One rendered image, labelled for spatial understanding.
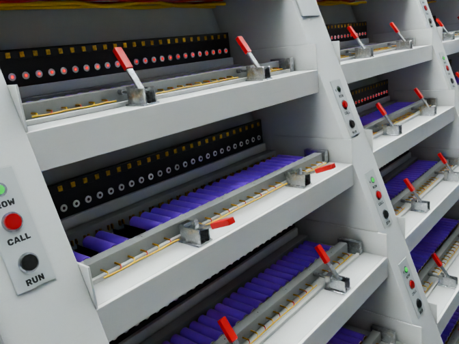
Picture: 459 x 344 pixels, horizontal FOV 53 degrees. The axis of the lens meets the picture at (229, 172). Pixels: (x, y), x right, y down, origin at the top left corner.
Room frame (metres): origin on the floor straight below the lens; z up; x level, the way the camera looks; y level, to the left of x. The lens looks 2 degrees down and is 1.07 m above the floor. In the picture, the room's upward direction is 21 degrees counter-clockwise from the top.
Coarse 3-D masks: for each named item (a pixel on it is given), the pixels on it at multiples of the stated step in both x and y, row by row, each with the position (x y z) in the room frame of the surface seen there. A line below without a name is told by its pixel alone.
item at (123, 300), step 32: (224, 160) 0.91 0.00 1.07; (352, 160) 0.92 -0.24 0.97; (288, 192) 0.79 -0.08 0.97; (320, 192) 0.83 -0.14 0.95; (64, 224) 0.66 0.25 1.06; (256, 224) 0.69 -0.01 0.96; (288, 224) 0.76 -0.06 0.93; (160, 256) 0.60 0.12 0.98; (192, 256) 0.59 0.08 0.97; (224, 256) 0.64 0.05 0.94; (96, 288) 0.53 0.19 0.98; (128, 288) 0.52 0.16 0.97; (160, 288) 0.55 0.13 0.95; (192, 288) 0.59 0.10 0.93; (128, 320) 0.52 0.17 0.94
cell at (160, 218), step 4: (144, 212) 0.71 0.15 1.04; (148, 212) 0.71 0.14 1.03; (140, 216) 0.71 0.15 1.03; (144, 216) 0.70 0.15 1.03; (148, 216) 0.70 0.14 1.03; (152, 216) 0.69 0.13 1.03; (156, 216) 0.69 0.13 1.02; (160, 216) 0.68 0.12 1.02; (164, 216) 0.68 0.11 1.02; (156, 220) 0.68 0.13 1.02; (160, 220) 0.68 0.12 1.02; (164, 220) 0.67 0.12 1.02; (168, 220) 0.67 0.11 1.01
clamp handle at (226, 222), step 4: (232, 216) 0.58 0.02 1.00; (196, 220) 0.62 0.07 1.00; (216, 220) 0.60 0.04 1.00; (220, 220) 0.58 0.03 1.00; (224, 220) 0.57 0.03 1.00; (228, 220) 0.57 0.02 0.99; (232, 220) 0.57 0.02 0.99; (196, 224) 0.62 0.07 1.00; (212, 224) 0.59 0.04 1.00; (216, 224) 0.59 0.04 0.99; (220, 224) 0.58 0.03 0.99; (224, 224) 0.58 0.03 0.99; (228, 224) 0.57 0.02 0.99; (196, 228) 0.62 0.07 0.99; (200, 228) 0.61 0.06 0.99; (204, 228) 0.60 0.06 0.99; (208, 228) 0.60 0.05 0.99; (212, 228) 0.59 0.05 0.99; (216, 228) 0.59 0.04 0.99
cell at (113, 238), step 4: (100, 232) 0.65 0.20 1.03; (104, 232) 0.65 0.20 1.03; (108, 232) 0.65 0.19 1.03; (96, 236) 0.65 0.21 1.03; (100, 236) 0.64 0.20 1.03; (104, 236) 0.64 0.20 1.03; (108, 236) 0.63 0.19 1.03; (112, 236) 0.63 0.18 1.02; (116, 236) 0.63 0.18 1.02; (120, 236) 0.63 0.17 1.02; (108, 240) 0.63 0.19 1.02; (112, 240) 0.62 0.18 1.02; (116, 240) 0.62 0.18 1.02; (120, 240) 0.61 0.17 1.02; (124, 240) 0.61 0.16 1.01
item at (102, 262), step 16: (304, 160) 0.89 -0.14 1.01; (320, 160) 0.93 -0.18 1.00; (272, 176) 0.81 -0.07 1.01; (240, 192) 0.74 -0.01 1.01; (256, 192) 0.77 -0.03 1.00; (208, 208) 0.69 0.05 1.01; (224, 208) 0.71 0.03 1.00; (176, 224) 0.64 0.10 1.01; (208, 224) 0.66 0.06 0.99; (128, 240) 0.60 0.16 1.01; (144, 240) 0.60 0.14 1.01; (160, 240) 0.62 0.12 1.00; (176, 240) 0.62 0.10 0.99; (96, 256) 0.56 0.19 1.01; (112, 256) 0.56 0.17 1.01; (128, 256) 0.58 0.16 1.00; (144, 256) 0.58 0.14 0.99; (96, 272) 0.55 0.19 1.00
